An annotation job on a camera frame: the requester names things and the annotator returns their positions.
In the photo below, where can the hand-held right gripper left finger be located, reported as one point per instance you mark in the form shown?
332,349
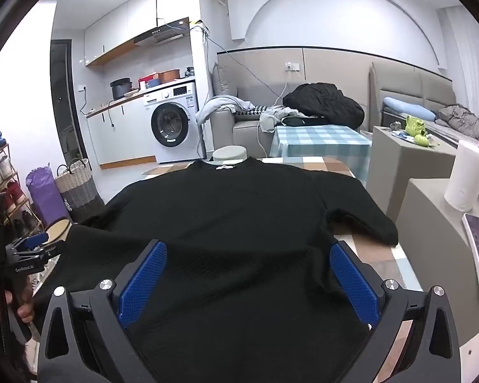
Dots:
143,279

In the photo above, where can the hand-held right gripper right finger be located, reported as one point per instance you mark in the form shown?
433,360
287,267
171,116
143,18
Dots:
351,279

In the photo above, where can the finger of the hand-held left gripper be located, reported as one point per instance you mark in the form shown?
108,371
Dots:
38,239
52,250

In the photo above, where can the black knit sweater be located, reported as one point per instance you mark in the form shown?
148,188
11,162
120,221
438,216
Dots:
239,215

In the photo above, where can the person's left forearm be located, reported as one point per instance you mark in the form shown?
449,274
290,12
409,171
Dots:
4,355

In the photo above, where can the person's left hand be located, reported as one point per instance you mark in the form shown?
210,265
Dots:
24,313

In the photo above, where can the round wooden stool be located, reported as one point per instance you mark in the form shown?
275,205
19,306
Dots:
58,229

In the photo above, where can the purple bag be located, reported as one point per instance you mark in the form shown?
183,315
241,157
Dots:
44,195

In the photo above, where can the wooden shoe rack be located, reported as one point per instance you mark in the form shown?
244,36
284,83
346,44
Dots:
8,199

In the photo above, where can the wicker laundry basket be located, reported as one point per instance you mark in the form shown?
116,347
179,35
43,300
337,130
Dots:
78,191

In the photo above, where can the grey side table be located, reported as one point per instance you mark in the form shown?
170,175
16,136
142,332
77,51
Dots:
403,167
431,227

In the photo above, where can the brown blue checked tablecloth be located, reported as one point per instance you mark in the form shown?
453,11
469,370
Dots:
323,165

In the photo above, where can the white kitchen counter cabinet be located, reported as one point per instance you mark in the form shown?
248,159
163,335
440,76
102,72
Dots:
123,131

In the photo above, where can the black door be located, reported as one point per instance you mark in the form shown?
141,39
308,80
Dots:
64,99

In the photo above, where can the light blue checked cloth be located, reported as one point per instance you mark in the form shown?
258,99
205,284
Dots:
319,139

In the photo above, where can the round white stool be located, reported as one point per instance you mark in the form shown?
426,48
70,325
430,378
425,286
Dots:
229,153

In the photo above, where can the white paper towel roll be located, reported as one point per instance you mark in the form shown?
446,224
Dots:
465,175

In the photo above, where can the lime green toy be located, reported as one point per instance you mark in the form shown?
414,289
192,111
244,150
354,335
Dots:
414,124
421,140

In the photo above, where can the white washing machine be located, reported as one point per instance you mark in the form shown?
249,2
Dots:
171,123

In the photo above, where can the black flat pouch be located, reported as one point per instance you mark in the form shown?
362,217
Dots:
303,121

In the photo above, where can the black cooking pot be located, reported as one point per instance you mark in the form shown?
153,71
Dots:
120,89

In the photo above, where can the grey sofa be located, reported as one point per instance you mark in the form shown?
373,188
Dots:
243,131

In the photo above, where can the light blue pillow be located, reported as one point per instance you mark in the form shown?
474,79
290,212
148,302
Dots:
407,108

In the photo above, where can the black padded jacket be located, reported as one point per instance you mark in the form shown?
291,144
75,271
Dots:
323,101

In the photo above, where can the pale grey garment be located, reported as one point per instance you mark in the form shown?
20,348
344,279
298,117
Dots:
269,117

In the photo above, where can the grey duvet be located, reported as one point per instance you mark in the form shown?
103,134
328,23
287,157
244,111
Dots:
463,119

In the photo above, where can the red box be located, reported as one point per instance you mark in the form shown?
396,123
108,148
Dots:
147,78

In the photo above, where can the houndstooth cloth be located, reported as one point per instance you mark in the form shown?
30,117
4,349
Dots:
251,110

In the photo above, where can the grey bed headboard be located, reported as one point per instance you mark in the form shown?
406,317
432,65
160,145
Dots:
403,83

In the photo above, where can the brown cooking pot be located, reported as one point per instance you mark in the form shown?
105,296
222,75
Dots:
170,75

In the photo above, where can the white upper kitchen cabinets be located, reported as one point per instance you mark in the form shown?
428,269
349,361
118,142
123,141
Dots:
115,28

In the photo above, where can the black range hood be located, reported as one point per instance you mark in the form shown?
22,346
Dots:
163,34

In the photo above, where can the white wall socket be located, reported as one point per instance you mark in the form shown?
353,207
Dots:
291,66

